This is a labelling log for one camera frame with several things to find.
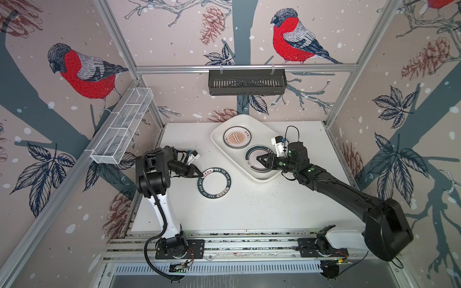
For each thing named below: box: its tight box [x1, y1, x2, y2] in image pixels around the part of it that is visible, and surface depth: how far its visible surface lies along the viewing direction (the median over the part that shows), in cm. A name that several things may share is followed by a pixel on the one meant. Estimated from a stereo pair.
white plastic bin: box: [211, 114, 283, 183], surface depth 112 cm
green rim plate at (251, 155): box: [244, 145, 275, 173], surface depth 105 cm
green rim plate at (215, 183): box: [197, 166, 232, 199], surface depth 95 cm
